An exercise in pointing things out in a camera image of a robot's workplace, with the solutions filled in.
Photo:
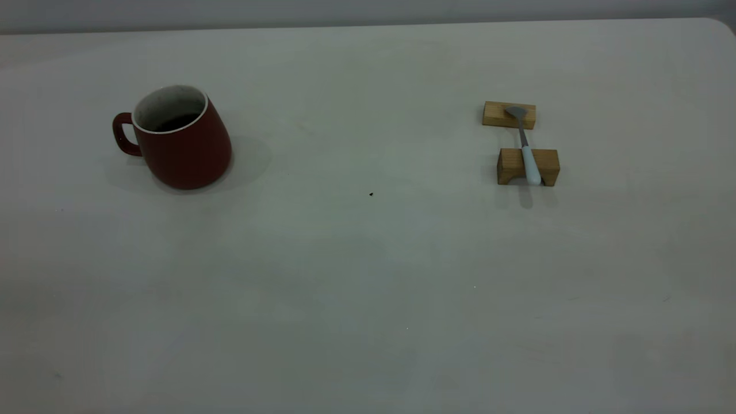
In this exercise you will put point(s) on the arched wooden block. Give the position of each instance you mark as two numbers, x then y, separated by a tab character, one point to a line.
546	164

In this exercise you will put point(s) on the red ceramic cup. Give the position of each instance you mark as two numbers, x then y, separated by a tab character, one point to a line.
190	155

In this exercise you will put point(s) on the flat wooden block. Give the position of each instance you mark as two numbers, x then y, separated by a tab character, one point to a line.
494	115

